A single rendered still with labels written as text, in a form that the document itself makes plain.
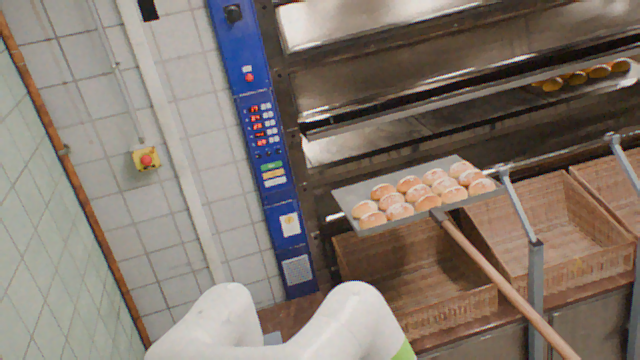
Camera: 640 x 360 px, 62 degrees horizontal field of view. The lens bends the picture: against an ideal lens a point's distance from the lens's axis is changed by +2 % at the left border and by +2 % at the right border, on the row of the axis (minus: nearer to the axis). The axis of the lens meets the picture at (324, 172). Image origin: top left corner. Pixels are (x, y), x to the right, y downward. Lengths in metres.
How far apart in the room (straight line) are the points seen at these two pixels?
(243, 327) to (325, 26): 1.24
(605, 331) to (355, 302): 1.90
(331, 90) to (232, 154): 0.48
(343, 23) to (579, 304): 1.51
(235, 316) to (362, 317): 0.39
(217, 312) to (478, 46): 1.61
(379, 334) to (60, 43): 1.54
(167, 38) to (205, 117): 0.32
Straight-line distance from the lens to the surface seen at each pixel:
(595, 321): 2.65
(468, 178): 2.01
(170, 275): 2.45
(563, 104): 2.70
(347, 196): 2.05
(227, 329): 1.24
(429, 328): 2.27
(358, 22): 2.13
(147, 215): 2.29
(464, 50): 2.35
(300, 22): 2.09
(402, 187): 2.00
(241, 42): 2.03
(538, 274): 2.20
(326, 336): 0.90
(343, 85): 2.17
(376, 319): 0.95
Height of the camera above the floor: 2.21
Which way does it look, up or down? 27 degrees down
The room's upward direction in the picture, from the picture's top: 11 degrees counter-clockwise
